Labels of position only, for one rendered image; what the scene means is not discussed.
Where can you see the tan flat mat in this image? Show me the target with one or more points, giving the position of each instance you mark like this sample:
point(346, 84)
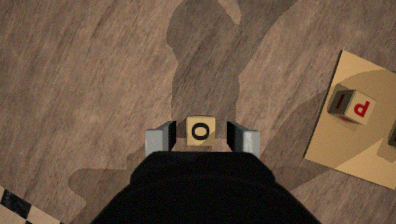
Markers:
point(359, 150)

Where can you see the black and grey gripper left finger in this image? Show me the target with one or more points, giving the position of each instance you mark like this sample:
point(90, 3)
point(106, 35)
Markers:
point(162, 138)

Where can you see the tan block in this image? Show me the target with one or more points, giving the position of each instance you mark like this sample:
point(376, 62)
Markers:
point(200, 130)
point(352, 106)
point(392, 141)

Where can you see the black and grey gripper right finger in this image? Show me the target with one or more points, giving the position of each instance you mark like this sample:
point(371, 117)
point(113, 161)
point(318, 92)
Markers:
point(241, 139)

